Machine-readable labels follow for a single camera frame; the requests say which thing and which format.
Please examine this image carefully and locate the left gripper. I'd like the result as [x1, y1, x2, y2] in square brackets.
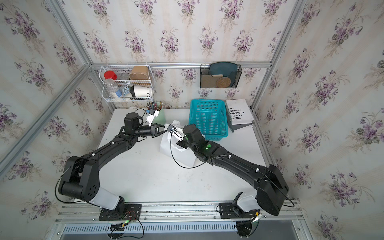
[134, 124, 169, 141]

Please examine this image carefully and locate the white insulated delivery bag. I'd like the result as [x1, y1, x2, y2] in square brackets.
[160, 120, 202, 169]

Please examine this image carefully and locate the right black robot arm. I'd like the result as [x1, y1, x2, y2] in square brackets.
[181, 124, 289, 218]

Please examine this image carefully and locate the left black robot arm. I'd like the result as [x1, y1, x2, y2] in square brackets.
[56, 113, 167, 214]

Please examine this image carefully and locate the green pen cup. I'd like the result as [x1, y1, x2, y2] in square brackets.
[147, 100, 166, 126]

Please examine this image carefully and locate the teal plastic basket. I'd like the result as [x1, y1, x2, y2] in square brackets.
[189, 99, 229, 141]

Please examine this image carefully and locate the white cylindrical cup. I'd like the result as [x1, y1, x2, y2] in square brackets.
[130, 85, 153, 98]

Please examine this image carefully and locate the clear plastic bottle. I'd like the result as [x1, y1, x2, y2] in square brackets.
[105, 79, 122, 98]

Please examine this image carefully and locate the white book with text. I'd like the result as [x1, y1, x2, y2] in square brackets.
[225, 99, 253, 126]

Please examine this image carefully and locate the red lid jar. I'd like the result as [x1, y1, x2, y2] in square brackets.
[104, 71, 118, 81]

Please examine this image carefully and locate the round cork coaster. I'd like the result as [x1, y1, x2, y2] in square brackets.
[216, 77, 232, 88]

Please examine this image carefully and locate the teal plate in organizer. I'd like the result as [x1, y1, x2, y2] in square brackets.
[209, 62, 238, 77]

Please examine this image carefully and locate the small circuit board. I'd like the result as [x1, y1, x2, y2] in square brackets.
[110, 223, 125, 232]

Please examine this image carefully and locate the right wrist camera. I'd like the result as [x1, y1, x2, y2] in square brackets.
[167, 125, 184, 141]

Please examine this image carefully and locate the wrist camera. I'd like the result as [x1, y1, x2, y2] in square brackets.
[167, 125, 184, 141]
[147, 109, 160, 126]

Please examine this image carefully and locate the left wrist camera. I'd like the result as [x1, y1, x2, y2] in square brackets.
[147, 109, 160, 126]

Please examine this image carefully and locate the white wire wall basket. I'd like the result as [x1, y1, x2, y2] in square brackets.
[99, 65, 155, 103]

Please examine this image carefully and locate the black mesh wall organizer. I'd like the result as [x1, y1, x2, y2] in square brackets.
[200, 64, 243, 89]

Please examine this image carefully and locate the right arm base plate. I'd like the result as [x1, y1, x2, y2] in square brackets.
[216, 202, 260, 219]

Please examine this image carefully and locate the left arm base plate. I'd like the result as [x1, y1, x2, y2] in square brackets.
[99, 204, 143, 221]

